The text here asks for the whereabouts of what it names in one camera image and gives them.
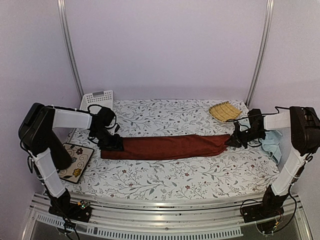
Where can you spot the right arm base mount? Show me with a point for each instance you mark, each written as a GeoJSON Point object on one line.
{"type": "Point", "coordinates": [252, 210]}

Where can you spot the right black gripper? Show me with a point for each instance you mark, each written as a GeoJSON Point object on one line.
{"type": "Point", "coordinates": [236, 141]}

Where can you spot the dark red towel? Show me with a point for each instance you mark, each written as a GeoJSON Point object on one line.
{"type": "Point", "coordinates": [168, 147]}

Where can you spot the front aluminium rail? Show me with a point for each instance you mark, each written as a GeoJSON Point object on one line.
{"type": "Point", "coordinates": [131, 219]}

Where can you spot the white perforated plastic basket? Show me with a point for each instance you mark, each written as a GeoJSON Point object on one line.
{"type": "Point", "coordinates": [102, 98]}

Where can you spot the aluminium frame post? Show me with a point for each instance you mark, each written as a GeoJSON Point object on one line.
{"type": "Point", "coordinates": [61, 6]}
{"type": "Point", "coordinates": [267, 23]}

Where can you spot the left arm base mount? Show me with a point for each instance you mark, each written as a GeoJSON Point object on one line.
{"type": "Point", "coordinates": [73, 211]}

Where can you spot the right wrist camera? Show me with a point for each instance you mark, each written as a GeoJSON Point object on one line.
{"type": "Point", "coordinates": [236, 127]}

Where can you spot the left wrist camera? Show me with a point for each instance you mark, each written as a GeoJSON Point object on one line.
{"type": "Point", "coordinates": [116, 127]}

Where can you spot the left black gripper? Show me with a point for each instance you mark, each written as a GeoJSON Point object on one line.
{"type": "Point", "coordinates": [116, 144]}

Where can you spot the light blue towel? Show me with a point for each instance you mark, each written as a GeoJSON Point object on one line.
{"type": "Point", "coordinates": [271, 145]}

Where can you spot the floral patterned table mat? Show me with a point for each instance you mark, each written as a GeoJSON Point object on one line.
{"type": "Point", "coordinates": [235, 172]}

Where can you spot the floral square ceramic plate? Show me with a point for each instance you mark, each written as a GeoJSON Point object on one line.
{"type": "Point", "coordinates": [80, 156]}

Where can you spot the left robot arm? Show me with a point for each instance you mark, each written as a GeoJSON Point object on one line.
{"type": "Point", "coordinates": [49, 155]}

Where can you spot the woven bamboo tray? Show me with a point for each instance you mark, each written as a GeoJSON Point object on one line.
{"type": "Point", "coordinates": [224, 111]}

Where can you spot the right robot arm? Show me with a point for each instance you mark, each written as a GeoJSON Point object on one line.
{"type": "Point", "coordinates": [304, 125]}

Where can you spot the right aluminium frame post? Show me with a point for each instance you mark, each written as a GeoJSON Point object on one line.
{"type": "Point", "coordinates": [267, 23]}

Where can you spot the left aluminium frame post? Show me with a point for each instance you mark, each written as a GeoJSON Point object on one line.
{"type": "Point", "coordinates": [61, 6]}

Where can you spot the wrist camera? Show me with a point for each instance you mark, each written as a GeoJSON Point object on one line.
{"type": "Point", "coordinates": [236, 127]}
{"type": "Point", "coordinates": [116, 127]}

